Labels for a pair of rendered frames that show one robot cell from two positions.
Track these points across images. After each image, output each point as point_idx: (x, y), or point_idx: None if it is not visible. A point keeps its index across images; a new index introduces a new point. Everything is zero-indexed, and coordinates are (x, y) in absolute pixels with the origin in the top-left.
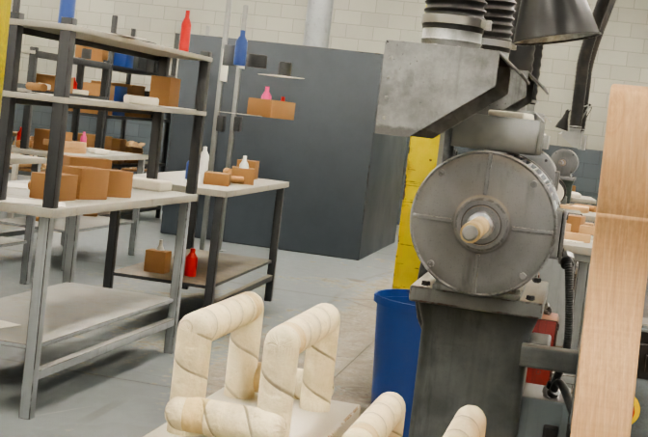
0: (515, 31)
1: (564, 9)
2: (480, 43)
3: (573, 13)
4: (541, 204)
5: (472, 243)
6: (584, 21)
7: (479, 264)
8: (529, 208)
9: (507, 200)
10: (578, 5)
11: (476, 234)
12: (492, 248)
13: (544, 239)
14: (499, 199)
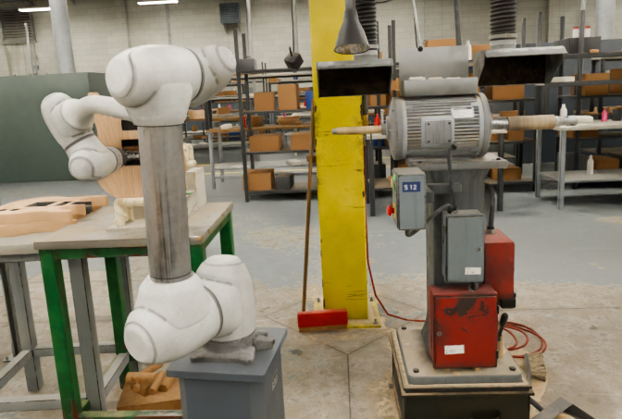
0: (347, 49)
1: (337, 38)
2: (364, 55)
3: (338, 39)
4: (393, 118)
5: (386, 137)
6: (340, 42)
7: (390, 146)
8: (391, 120)
9: (390, 117)
10: (341, 35)
11: (333, 131)
12: (388, 139)
13: (394, 134)
14: (389, 117)
